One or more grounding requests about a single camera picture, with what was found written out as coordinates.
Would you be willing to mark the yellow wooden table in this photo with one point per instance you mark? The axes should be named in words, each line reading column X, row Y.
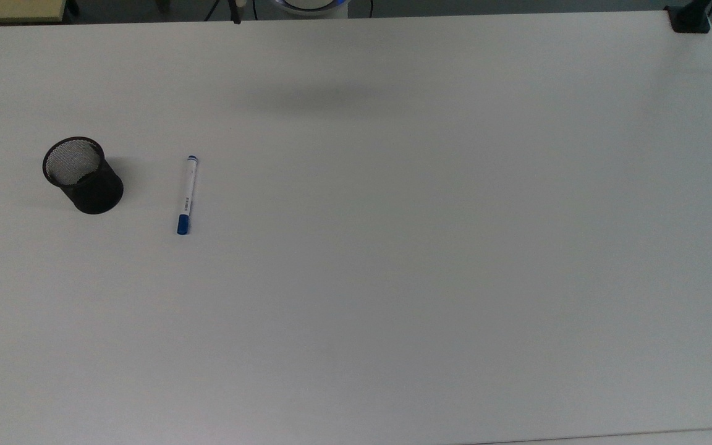
column 10, row 9

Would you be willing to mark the black camera stand clamp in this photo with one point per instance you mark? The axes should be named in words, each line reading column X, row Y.
column 690, row 18

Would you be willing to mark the black camera pole with clamp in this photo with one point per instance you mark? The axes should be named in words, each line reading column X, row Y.
column 236, row 11

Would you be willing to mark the black mesh pen cup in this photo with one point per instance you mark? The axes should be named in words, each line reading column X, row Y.
column 93, row 194

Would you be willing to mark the white marker with blue cap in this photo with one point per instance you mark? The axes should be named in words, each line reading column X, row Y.
column 187, row 191

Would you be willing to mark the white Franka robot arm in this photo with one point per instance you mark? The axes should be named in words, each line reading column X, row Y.
column 309, row 7

